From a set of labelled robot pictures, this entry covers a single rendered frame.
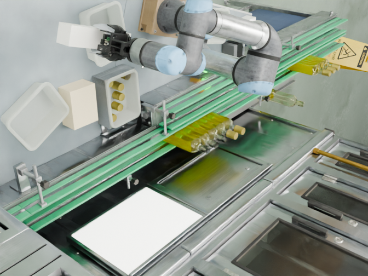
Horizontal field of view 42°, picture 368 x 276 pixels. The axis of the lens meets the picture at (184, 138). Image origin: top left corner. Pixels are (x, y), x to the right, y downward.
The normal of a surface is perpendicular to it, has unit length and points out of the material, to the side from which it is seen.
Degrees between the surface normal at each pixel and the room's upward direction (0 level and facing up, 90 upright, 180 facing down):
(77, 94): 0
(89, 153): 90
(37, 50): 0
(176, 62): 0
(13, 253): 90
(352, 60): 74
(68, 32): 90
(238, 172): 90
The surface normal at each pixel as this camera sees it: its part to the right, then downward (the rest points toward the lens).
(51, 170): -0.03, -0.87
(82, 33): 0.75, 0.31
